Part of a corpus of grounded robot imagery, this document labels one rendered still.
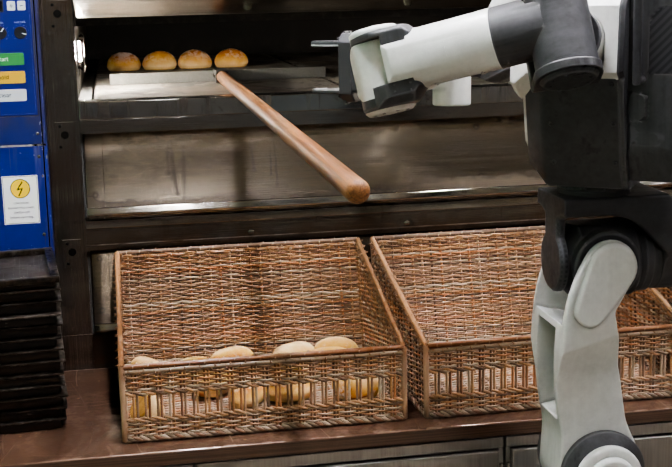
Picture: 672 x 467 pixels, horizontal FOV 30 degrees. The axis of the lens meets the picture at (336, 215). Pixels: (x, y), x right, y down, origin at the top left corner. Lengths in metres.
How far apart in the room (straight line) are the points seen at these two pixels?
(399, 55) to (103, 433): 1.04
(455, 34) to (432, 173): 1.10
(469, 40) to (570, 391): 0.62
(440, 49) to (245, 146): 1.09
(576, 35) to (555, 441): 0.71
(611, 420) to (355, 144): 1.03
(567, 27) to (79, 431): 1.27
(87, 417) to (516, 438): 0.85
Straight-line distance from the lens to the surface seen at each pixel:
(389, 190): 2.85
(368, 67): 1.88
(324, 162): 1.62
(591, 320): 2.02
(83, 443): 2.45
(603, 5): 1.91
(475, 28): 1.81
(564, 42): 1.77
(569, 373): 2.07
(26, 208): 2.78
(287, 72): 3.25
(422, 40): 1.82
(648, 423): 2.60
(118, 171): 2.80
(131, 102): 2.78
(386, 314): 2.56
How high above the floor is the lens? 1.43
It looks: 11 degrees down
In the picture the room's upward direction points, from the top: 1 degrees counter-clockwise
